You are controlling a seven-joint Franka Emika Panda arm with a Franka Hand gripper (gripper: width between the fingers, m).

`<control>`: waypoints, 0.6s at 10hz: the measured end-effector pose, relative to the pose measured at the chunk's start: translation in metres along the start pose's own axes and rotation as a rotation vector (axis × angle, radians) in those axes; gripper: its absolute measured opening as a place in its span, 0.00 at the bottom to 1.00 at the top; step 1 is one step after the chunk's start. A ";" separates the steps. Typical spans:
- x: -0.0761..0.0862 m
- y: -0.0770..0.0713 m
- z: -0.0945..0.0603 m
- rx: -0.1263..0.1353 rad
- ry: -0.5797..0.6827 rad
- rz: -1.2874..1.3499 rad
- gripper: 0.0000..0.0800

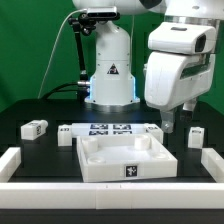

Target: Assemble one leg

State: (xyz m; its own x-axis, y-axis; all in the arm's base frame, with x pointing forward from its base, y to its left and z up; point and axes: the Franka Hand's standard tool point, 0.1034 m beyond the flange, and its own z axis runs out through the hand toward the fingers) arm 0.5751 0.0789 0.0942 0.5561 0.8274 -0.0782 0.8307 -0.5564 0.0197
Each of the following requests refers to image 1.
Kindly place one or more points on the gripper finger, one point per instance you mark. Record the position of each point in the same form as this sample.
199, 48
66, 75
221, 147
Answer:
187, 112
168, 119

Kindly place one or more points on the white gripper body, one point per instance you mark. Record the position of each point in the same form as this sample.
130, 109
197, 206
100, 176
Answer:
173, 79

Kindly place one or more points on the white square tabletop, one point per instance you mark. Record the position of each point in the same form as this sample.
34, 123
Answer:
124, 157

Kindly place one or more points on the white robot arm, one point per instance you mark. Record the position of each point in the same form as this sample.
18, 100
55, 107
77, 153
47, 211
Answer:
112, 86

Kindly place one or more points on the white U-shaped fence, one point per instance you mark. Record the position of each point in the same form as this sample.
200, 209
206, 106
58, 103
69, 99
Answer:
102, 196

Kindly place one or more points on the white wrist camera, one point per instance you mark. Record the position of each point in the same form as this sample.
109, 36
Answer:
180, 38

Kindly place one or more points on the grey camera on stand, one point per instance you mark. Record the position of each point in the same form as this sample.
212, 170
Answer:
102, 12

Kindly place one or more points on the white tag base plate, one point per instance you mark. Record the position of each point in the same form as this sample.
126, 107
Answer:
88, 129

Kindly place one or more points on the black camera stand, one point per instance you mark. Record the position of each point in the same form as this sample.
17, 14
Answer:
80, 50

